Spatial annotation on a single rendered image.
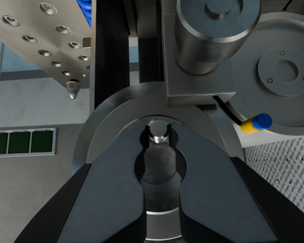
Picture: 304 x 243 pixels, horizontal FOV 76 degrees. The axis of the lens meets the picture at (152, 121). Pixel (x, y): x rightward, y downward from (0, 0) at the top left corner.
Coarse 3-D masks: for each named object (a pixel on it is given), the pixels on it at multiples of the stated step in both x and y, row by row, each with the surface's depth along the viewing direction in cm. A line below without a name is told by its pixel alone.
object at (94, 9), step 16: (96, 0) 21; (112, 0) 30; (96, 16) 21; (112, 16) 29; (96, 32) 21; (112, 32) 29; (96, 48) 20; (112, 48) 28; (96, 64) 20; (112, 64) 28; (128, 64) 44; (96, 80) 20; (112, 80) 27; (128, 80) 43
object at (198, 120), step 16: (144, 96) 17; (160, 96) 17; (112, 112) 17; (128, 112) 17; (144, 112) 17; (160, 112) 16; (176, 112) 16; (192, 112) 16; (112, 128) 16; (192, 128) 16; (208, 128) 16; (96, 144) 16; (224, 144) 16; (160, 224) 15; (176, 224) 15
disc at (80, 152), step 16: (112, 96) 18; (128, 96) 18; (96, 112) 18; (208, 112) 17; (96, 128) 18; (224, 128) 17; (80, 144) 17; (240, 144) 17; (80, 160) 17; (160, 240) 15; (176, 240) 15
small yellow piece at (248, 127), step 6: (216, 96) 14; (222, 102) 14; (222, 108) 14; (228, 108) 14; (228, 114) 13; (264, 114) 10; (234, 120) 13; (246, 120) 12; (252, 120) 11; (258, 120) 10; (264, 120) 10; (270, 120) 10; (240, 126) 12; (246, 126) 12; (252, 126) 11; (258, 126) 10; (264, 126) 10; (246, 132) 12; (252, 132) 12
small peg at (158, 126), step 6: (156, 120) 12; (162, 120) 13; (150, 126) 12; (156, 126) 12; (162, 126) 12; (150, 132) 12; (156, 132) 12; (162, 132) 12; (168, 132) 12; (156, 138) 12; (162, 138) 12
